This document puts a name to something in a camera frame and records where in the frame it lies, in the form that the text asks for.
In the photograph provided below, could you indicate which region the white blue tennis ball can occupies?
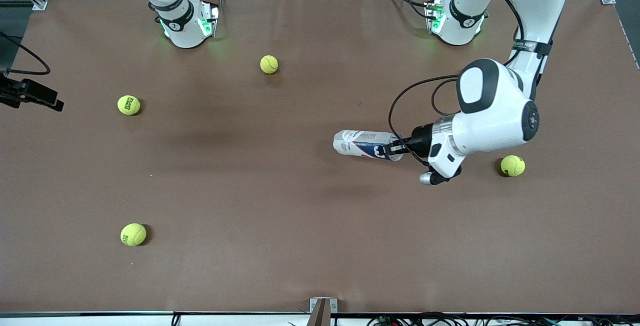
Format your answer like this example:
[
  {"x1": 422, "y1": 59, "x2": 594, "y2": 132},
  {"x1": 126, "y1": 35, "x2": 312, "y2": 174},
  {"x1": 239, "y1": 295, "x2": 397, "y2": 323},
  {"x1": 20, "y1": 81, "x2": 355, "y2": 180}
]
[{"x1": 333, "y1": 129, "x2": 405, "y2": 162}]

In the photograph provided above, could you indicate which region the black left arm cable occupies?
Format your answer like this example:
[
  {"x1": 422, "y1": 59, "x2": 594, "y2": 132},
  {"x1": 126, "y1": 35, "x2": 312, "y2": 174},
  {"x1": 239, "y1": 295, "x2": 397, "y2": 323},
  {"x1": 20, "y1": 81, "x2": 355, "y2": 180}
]
[{"x1": 388, "y1": 0, "x2": 527, "y2": 168}]

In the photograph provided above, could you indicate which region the brown paper table cover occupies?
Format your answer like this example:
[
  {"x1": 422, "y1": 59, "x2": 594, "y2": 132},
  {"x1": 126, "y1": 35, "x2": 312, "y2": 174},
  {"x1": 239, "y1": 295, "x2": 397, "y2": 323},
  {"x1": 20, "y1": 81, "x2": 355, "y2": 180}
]
[{"x1": 0, "y1": 0, "x2": 640, "y2": 315}]

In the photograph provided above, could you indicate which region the black left base cable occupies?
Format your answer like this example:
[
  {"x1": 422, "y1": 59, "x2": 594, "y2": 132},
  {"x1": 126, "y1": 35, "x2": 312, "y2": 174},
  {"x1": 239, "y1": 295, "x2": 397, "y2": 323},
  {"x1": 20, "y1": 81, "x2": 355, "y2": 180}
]
[{"x1": 383, "y1": 0, "x2": 432, "y2": 20}]

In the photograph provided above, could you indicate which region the grey metal camera bracket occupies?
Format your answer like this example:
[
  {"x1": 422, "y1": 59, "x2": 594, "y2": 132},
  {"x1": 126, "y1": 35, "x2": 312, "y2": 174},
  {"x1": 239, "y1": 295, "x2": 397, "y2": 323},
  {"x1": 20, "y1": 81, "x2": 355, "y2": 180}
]
[{"x1": 309, "y1": 298, "x2": 338, "y2": 326}]

